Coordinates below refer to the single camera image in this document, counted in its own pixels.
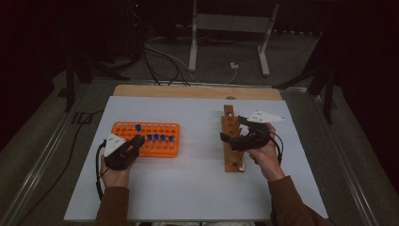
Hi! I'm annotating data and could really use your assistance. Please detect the orange plastic test tube rack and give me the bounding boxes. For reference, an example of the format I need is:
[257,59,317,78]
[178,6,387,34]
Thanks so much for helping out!
[111,121,181,158]

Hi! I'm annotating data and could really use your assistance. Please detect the metal floor rail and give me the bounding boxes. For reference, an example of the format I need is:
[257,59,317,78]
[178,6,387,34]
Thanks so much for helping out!
[0,93,79,226]
[310,90,377,226]

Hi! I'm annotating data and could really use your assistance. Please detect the person's right hand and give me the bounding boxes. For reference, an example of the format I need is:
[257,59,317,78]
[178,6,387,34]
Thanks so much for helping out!
[247,122,285,183]

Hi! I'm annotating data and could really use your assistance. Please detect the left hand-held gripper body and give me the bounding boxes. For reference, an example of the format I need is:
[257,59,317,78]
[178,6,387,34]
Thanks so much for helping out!
[103,133,137,171]

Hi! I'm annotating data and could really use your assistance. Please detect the person's left hand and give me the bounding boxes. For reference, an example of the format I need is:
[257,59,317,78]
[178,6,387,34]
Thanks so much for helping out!
[100,156,135,188]

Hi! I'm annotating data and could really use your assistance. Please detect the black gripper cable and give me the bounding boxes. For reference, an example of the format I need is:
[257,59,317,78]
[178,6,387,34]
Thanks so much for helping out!
[268,131,285,166]
[95,139,109,202]

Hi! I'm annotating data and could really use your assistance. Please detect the black floor cable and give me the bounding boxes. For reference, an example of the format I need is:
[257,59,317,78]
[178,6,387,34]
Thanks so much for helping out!
[142,46,163,87]
[147,46,191,87]

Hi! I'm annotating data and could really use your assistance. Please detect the black tripod stand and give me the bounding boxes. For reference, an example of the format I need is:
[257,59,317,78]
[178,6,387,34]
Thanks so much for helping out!
[64,46,131,113]
[272,31,338,125]

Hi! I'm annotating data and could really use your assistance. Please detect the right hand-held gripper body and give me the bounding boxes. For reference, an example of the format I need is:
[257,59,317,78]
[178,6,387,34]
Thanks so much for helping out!
[231,109,286,152]

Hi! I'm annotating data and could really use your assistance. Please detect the black floor socket box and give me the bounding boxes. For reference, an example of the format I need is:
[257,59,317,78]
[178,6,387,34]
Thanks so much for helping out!
[71,111,94,125]

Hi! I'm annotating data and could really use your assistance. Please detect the wooden test tube rack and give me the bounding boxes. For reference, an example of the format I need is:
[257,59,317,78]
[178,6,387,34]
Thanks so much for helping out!
[220,104,247,173]

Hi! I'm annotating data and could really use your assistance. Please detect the white floor cable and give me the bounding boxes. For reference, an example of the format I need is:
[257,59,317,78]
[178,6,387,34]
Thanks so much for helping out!
[143,41,238,85]

